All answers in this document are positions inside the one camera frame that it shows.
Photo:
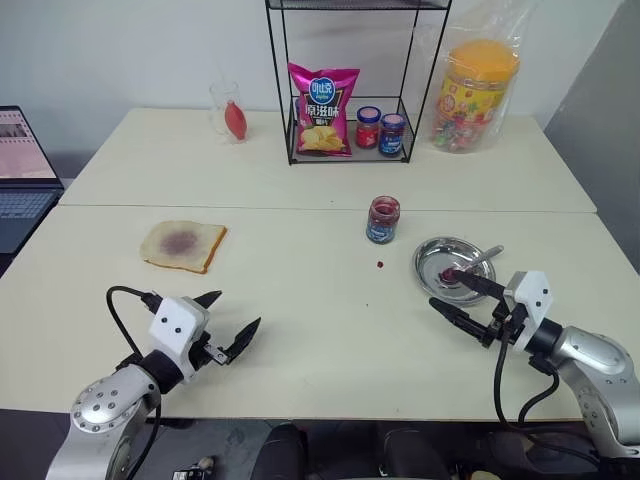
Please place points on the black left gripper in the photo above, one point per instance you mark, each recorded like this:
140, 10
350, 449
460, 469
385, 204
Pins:
202, 352

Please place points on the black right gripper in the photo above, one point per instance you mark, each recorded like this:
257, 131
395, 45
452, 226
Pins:
505, 322

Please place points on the metal spoon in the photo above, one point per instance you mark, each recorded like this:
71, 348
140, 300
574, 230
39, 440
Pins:
487, 256

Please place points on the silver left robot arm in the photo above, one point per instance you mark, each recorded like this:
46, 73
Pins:
110, 395

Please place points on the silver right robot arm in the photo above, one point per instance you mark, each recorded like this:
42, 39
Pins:
600, 355

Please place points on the toast slice with jam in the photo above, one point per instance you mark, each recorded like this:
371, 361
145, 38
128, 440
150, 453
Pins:
182, 247

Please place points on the open jam jar blue label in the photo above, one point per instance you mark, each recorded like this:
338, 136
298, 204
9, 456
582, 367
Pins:
383, 222

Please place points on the closed jam jar blue label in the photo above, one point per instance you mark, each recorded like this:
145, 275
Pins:
391, 137

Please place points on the jam jar red label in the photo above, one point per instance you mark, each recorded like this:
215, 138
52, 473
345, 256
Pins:
367, 131

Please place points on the round metal plate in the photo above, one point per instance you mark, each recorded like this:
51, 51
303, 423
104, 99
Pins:
440, 255

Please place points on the dark rounded shape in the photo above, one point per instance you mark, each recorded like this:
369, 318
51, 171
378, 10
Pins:
282, 452
415, 452

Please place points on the red oval object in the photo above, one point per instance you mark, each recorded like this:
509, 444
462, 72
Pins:
236, 122

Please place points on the candy jar with yellow lid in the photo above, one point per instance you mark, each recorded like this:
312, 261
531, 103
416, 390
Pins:
472, 100

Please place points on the clear glass cup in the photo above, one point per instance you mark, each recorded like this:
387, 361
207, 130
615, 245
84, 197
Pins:
220, 95

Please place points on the pink potato chips bag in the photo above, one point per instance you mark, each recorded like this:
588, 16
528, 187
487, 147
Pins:
322, 110

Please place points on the dark laptop computer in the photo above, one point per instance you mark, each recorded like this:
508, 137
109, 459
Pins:
20, 150

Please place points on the clear plastic bag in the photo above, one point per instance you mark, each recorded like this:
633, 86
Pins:
435, 30

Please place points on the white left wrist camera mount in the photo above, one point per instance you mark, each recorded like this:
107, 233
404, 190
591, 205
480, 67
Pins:
172, 320

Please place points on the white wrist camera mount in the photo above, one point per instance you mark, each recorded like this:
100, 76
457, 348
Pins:
172, 320
532, 292

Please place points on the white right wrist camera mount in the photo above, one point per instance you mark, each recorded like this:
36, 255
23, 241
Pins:
532, 292

